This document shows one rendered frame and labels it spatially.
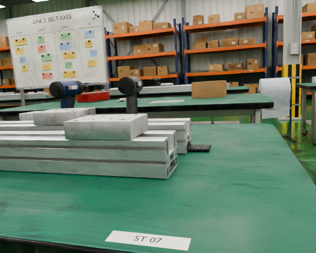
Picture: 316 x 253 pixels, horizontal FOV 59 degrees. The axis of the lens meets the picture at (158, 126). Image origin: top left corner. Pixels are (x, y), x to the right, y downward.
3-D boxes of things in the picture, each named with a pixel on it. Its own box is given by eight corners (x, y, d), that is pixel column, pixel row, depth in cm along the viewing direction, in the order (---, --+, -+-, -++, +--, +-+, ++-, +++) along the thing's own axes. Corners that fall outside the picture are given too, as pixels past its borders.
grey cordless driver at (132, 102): (119, 141, 96) (113, 77, 93) (135, 130, 115) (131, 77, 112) (140, 141, 95) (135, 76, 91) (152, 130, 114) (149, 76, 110)
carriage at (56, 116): (34, 134, 88) (32, 112, 87) (56, 127, 98) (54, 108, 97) (79, 134, 83) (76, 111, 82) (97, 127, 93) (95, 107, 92)
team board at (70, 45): (15, 155, 409) (-7, 16, 376) (38, 147, 456) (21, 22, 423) (108, 157, 367) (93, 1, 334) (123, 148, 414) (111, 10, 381)
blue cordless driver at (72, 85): (52, 139, 106) (45, 82, 103) (85, 130, 124) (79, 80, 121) (68, 140, 103) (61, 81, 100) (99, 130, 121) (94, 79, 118)
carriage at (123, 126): (66, 151, 63) (62, 121, 61) (91, 140, 73) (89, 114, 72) (132, 152, 58) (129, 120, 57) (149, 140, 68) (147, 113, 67)
